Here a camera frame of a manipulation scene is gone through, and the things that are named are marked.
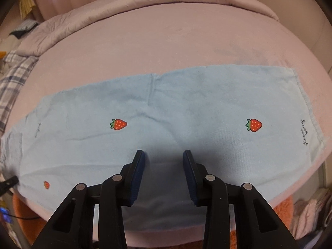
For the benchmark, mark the light blue denim shorts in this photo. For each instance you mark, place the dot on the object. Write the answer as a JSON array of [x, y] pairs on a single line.
[[181, 103]]

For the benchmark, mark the device with blue light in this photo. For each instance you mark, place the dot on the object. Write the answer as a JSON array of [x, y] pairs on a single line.
[[5, 215]]

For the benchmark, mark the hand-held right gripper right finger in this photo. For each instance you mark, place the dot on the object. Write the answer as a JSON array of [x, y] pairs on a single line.
[[190, 181]]

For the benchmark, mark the dark striped cloth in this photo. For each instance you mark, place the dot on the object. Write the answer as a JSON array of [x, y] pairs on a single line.
[[24, 28]]

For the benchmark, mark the pink folded comforter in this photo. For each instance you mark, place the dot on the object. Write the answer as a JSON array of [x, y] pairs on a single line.
[[155, 2]]

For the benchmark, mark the pink bed sheet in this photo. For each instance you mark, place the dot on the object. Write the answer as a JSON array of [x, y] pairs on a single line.
[[168, 44]]

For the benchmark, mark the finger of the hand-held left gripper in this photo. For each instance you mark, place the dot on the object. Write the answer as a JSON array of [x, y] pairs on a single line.
[[10, 181]]

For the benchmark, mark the orange fuzzy blanket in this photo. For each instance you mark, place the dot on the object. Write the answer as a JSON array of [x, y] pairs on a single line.
[[282, 212]]

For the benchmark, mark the pale pink cloth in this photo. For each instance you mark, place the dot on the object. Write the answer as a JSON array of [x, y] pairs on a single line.
[[307, 215]]

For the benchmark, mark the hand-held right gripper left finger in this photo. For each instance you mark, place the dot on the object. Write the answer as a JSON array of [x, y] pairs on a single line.
[[137, 181]]

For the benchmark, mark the plaid cloth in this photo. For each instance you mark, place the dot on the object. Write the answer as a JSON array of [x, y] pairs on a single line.
[[13, 83]]

